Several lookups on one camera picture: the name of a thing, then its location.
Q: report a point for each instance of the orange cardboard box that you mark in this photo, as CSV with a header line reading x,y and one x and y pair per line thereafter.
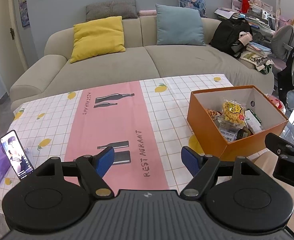
x,y
207,133

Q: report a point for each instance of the beige fabric sofa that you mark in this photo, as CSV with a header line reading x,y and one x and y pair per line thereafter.
x,y
143,59

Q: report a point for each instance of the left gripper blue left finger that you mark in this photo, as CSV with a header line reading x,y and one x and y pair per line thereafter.
x,y
103,161

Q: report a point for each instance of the orange stick snack packet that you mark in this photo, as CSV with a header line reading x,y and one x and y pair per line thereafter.
x,y
214,115

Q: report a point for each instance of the light blue cushion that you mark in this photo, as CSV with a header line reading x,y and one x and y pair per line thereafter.
x,y
179,26

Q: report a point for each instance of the smartphone on stand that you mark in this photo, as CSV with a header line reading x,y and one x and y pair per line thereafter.
x,y
16,155

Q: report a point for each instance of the stack of books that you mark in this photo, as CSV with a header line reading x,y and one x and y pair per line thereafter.
x,y
258,49

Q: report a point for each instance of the white clear snack packet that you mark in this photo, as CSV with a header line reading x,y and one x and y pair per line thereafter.
x,y
253,123

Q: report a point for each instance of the anime print pillow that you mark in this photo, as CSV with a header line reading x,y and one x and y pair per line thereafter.
x,y
194,4

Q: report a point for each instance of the yellow cushion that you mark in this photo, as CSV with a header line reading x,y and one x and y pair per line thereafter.
x,y
98,37

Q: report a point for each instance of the pink rolled blanket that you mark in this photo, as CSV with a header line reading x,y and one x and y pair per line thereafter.
x,y
143,13

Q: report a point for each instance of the yellow waffle snack packet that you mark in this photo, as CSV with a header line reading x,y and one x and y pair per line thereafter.
x,y
234,113

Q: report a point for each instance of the grey fuzzy cushion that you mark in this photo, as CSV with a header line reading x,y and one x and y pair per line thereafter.
x,y
124,8

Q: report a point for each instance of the grey office chair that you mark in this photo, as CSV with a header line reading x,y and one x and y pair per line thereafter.
x,y
281,45

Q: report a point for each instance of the cluttered desk shelf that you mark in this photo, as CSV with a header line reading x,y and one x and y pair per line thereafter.
x,y
259,15

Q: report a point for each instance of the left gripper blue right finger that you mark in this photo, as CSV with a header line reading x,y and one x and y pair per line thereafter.
x,y
192,160

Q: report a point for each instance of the pink white checkered tablecloth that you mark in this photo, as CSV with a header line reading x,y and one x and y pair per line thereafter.
x,y
145,122

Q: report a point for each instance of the red white plastic bag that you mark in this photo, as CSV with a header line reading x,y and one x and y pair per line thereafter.
x,y
278,104

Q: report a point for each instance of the blue wall poster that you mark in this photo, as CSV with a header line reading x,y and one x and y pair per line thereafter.
x,y
25,21

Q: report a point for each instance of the dark green pickle packet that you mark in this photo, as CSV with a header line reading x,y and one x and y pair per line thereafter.
x,y
243,133

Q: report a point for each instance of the black backpack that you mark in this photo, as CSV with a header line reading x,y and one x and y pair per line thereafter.
x,y
232,36

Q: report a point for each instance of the door with handle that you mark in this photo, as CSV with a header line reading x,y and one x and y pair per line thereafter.
x,y
12,59

